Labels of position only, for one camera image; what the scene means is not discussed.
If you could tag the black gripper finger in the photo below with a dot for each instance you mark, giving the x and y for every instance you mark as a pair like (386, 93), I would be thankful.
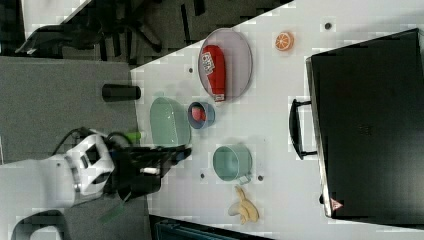
(182, 155)
(173, 149)

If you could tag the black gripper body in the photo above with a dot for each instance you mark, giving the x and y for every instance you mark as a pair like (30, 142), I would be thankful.
(130, 159)

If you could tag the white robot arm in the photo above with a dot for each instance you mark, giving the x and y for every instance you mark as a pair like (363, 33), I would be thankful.
(98, 165)

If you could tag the black bucket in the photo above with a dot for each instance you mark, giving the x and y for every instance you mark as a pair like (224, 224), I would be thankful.
(145, 181)

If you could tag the large green bowl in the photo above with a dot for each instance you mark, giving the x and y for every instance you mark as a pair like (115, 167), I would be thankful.
(169, 123)

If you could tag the green marker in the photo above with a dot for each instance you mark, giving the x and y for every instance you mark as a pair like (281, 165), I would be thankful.
(134, 136)

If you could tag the red strawberry toy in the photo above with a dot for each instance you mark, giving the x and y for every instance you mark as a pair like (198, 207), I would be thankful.
(198, 114)

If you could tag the small blue bowl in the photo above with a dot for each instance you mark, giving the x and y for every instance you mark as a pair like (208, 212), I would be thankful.
(210, 115)

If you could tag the green stick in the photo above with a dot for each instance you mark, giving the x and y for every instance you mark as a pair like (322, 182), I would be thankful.
(114, 212)

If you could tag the green mug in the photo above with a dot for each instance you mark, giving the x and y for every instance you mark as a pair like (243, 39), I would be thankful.
(233, 163)

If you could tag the dark blue crate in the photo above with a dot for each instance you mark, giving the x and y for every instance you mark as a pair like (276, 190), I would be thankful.
(170, 229)

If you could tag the black cylinder on floor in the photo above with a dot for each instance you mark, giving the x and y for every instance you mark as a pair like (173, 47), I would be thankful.
(117, 92)

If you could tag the red ketchup bottle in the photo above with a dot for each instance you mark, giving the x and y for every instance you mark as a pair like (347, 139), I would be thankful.
(214, 71)

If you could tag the grey round plate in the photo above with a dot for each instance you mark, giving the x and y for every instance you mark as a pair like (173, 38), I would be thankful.
(237, 59)

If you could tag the black office chair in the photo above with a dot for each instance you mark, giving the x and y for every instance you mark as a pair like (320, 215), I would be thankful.
(81, 24)

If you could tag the orange slice toy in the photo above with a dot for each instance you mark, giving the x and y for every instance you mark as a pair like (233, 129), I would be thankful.
(284, 41)

